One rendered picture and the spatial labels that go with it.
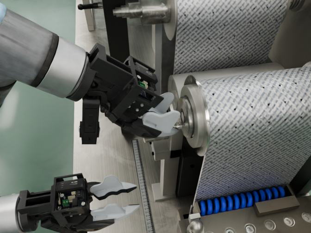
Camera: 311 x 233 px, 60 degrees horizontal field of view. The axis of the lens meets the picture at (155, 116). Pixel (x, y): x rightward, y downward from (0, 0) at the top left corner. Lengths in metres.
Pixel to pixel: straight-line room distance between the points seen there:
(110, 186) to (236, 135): 0.27
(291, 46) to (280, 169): 0.32
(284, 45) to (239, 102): 0.39
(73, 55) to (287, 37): 0.59
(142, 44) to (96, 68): 0.97
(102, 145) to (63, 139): 1.26
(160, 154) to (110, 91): 0.23
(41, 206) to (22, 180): 1.51
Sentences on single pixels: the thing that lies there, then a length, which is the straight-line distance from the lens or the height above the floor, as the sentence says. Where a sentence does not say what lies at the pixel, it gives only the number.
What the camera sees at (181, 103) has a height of 1.27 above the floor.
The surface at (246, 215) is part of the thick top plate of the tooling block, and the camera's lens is 0.66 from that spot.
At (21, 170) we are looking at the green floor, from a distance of 2.09.
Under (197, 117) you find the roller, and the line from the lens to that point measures 0.44.
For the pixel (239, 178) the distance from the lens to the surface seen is 0.61.
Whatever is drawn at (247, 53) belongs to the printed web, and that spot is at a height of 1.24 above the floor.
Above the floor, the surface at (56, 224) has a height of 1.09.
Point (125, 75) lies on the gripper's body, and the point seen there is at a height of 1.38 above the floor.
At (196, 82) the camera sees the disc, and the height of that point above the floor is 1.32.
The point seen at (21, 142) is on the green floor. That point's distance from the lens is 2.25.
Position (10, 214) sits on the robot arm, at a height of 1.14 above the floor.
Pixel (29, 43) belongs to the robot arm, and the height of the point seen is 1.44.
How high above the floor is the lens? 1.61
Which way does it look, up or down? 48 degrees down
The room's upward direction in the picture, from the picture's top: straight up
